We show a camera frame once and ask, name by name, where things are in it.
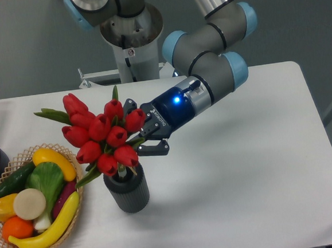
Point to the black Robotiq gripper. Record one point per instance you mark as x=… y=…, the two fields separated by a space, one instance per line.
x=168 y=112

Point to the red tulip bouquet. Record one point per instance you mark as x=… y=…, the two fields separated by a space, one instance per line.
x=103 y=141

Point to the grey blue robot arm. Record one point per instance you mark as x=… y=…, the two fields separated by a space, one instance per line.
x=203 y=54

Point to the dark grey ribbed vase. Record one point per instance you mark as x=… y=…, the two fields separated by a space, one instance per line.
x=131 y=193

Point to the woven wicker basket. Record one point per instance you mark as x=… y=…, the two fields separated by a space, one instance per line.
x=23 y=159

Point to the purple sweet potato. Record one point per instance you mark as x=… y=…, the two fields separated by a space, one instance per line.
x=68 y=189

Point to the yellow squash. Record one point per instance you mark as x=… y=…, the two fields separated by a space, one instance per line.
x=49 y=155

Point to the green bok choy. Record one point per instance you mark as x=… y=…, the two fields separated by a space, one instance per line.
x=48 y=178

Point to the beige round mushroom slice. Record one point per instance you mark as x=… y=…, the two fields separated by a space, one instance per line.
x=29 y=204

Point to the dark green cucumber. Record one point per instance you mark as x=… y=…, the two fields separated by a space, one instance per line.
x=15 y=182

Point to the yellow banana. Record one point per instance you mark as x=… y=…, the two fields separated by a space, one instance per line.
x=57 y=228

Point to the orange fruit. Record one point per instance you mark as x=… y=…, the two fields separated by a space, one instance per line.
x=18 y=228

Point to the yellow bell pepper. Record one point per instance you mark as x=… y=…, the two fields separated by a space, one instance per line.
x=7 y=207

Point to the white metal base frame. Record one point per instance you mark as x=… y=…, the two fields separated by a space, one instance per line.
x=111 y=77

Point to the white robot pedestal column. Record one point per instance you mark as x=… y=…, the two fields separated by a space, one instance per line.
x=134 y=44

